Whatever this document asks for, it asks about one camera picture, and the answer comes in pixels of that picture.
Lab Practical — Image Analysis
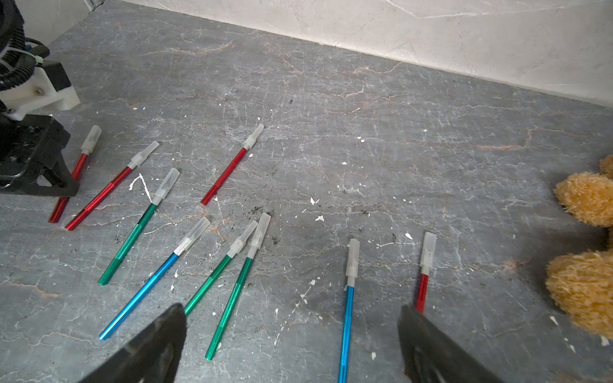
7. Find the blue carving knife middle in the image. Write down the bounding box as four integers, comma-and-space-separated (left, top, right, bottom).
98, 217, 210, 341

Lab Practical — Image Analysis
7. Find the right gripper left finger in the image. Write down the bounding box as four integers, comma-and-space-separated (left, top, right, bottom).
82, 303, 187, 383

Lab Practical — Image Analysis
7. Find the brown teddy bear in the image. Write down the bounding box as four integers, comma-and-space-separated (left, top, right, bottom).
544, 154, 613, 340

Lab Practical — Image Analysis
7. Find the red carving knife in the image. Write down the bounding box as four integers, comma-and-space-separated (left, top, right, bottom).
201, 124, 264, 206
48, 125, 102, 223
65, 141, 160, 231
416, 231, 437, 314

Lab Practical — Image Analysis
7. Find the blue carving knife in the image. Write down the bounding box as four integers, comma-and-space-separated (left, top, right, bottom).
338, 239, 360, 383
98, 217, 210, 341

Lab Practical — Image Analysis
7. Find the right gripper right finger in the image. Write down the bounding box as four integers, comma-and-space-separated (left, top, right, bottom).
397, 305, 501, 382

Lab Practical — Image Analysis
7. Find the blue carving knife right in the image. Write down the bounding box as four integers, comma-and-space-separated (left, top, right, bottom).
338, 239, 360, 383

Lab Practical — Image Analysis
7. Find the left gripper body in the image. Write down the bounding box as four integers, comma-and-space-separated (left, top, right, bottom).
1, 115, 79, 196

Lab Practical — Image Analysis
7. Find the green carving knife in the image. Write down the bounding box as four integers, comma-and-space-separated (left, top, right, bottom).
98, 168, 180, 286
205, 213, 271, 361
185, 220, 258, 316

